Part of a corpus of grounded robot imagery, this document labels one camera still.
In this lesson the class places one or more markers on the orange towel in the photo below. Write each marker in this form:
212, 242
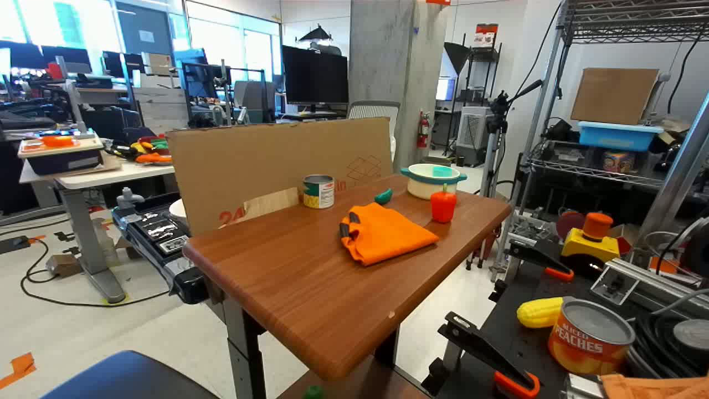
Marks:
383, 234

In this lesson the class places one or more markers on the teal toy cucumber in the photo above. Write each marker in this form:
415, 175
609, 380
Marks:
383, 196

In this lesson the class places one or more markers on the white bowl teal rim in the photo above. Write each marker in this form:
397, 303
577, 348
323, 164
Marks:
422, 183

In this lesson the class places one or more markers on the orange toy bell pepper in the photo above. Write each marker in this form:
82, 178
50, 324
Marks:
443, 207

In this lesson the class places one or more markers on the teal plastic cup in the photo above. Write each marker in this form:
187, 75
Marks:
442, 171

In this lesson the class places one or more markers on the red fire extinguisher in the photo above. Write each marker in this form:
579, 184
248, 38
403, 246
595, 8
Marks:
422, 131

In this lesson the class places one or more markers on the large brown cardboard sheet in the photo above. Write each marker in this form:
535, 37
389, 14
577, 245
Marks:
258, 167

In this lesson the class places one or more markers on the black computer monitor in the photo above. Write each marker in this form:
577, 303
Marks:
313, 75

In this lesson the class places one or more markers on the small green ball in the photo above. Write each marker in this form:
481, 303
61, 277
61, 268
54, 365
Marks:
315, 392

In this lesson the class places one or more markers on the black perforated board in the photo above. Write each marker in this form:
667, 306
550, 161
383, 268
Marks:
510, 324

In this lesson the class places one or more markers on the metal shelf rack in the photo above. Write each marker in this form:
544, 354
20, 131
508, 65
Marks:
584, 168

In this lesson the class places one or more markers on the yellow box orange stop button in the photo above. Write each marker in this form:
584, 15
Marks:
590, 242

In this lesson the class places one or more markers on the white office desk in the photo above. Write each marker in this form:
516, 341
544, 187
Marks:
88, 180

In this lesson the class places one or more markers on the blue plastic bin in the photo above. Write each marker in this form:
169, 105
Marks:
618, 136

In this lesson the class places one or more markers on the tin can orange label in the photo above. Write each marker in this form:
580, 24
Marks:
588, 344

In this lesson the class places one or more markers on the small brown cardboard panel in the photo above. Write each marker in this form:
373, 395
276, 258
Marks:
612, 96

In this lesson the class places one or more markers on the blue chair seat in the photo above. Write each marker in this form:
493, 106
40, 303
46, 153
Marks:
124, 377

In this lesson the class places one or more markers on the grey tray with orange item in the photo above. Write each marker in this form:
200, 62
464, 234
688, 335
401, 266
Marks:
63, 155

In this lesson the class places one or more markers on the large orange cloth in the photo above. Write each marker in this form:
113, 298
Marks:
650, 389

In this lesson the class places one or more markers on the black camera on tripod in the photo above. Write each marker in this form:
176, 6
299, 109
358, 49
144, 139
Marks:
498, 119

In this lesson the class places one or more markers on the silver metal post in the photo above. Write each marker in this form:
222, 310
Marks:
677, 174

